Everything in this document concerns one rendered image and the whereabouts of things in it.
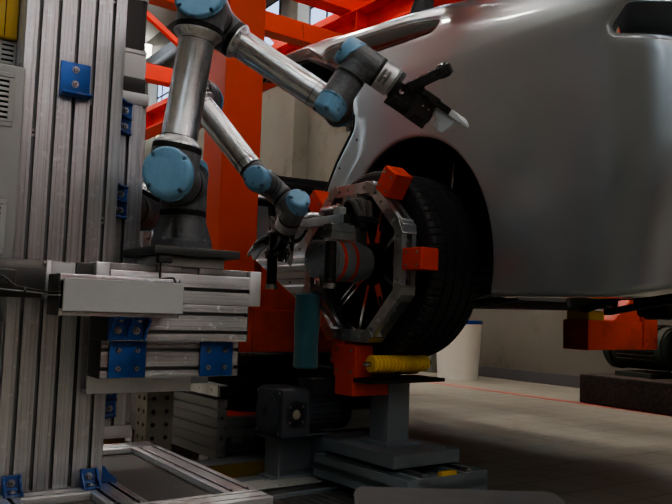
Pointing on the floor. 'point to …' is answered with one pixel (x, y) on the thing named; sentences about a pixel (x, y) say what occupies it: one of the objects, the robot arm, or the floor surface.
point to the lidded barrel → (461, 355)
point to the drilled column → (154, 418)
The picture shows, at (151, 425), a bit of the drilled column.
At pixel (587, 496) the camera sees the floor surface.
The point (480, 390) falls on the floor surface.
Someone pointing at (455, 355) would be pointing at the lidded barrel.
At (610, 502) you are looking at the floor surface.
